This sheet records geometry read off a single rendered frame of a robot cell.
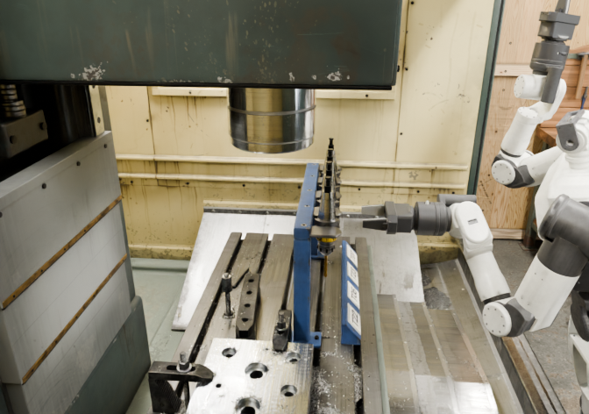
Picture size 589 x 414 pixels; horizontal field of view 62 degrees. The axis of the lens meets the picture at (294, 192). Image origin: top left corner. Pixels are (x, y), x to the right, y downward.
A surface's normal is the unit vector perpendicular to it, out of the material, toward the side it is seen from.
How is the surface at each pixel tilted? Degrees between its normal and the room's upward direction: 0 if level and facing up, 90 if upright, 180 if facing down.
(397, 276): 24
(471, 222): 46
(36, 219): 90
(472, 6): 90
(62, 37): 90
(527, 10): 90
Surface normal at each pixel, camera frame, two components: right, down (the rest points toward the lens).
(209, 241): -0.04, -0.69
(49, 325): 0.99, 0.04
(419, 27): -0.09, 0.38
